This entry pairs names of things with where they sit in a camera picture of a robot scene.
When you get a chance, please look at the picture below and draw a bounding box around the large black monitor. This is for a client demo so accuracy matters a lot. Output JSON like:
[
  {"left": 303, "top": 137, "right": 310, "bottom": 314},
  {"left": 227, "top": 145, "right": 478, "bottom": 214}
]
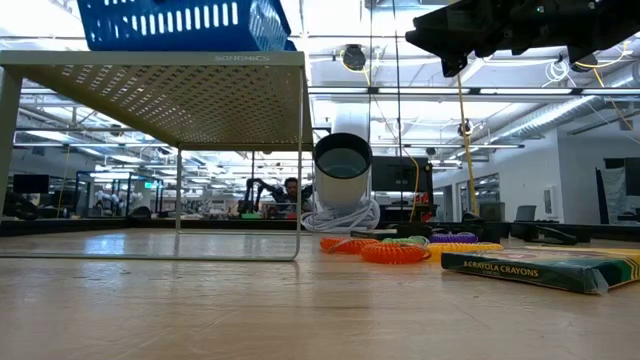
[{"left": 370, "top": 155, "right": 434, "bottom": 194}]

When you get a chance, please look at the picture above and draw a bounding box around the yellow spiral wrist coil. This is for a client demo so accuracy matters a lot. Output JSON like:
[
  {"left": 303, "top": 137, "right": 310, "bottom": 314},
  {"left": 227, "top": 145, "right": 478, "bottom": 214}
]
[{"left": 427, "top": 241, "right": 504, "bottom": 264}]

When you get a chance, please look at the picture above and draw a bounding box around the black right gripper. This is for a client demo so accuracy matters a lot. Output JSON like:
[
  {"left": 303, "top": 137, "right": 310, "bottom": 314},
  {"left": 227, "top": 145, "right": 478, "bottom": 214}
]
[{"left": 404, "top": 0, "right": 525, "bottom": 79}]

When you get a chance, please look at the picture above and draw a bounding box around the person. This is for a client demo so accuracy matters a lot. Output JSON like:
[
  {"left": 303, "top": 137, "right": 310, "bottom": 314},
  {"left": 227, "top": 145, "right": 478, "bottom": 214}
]
[{"left": 282, "top": 177, "right": 314, "bottom": 219}]

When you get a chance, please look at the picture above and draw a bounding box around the pale perforated metal shelf riser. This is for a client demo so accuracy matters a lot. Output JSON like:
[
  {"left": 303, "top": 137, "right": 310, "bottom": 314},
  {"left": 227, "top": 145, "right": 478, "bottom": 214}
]
[{"left": 0, "top": 49, "right": 315, "bottom": 263}]

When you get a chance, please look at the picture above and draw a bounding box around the small black monitor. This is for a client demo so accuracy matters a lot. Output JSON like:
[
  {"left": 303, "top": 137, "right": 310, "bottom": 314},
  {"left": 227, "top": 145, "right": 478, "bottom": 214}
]
[{"left": 12, "top": 173, "right": 50, "bottom": 195}]

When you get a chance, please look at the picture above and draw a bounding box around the blue slotted plastic basket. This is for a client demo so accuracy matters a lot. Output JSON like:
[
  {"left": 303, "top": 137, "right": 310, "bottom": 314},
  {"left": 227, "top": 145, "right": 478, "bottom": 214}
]
[{"left": 76, "top": 0, "right": 292, "bottom": 52}]

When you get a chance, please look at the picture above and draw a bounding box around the yellow green Crayola crayon box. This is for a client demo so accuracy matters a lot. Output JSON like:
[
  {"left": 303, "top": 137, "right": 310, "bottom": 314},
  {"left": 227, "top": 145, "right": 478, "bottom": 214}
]
[{"left": 440, "top": 246, "right": 640, "bottom": 296}]

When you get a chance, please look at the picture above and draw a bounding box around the yellow hanging power cord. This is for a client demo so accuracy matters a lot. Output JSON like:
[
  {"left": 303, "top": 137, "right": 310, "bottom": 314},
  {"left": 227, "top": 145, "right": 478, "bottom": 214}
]
[{"left": 455, "top": 73, "right": 480, "bottom": 217}]

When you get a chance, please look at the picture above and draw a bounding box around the green spiral wrist coil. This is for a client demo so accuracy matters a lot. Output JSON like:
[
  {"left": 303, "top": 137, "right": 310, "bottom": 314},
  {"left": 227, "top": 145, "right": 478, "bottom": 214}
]
[{"left": 382, "top": 235, "right": 431, "bottom": 247}]

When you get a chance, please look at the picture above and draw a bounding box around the purple spiral wrist coil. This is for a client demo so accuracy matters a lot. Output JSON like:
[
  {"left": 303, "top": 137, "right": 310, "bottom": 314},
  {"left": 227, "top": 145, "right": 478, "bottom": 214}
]
[{"left": 428, "top": 231, "right": 480, "bottom": 245}]

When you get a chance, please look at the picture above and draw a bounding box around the orange spiral wrist coil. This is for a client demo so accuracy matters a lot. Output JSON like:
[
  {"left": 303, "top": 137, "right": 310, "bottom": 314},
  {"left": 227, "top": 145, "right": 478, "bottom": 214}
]
[
  {"left": 319, "top": 236, "right": 381, "bottom": 255},
  {"left": 359, "top": 242, "right": 432, "bottom": 265}
]

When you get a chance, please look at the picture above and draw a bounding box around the white lamp cable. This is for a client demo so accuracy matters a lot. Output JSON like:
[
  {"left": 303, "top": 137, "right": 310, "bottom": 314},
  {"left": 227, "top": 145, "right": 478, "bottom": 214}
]
[{"left": 299, "top": 197, "right": 382, "bottom": 234}]

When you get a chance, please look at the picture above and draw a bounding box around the black aluminium table frame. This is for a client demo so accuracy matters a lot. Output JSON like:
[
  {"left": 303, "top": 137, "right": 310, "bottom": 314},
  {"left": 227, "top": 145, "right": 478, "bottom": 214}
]
[{"left": 0, "top": 215, "right": 640, "bottom": 246}]

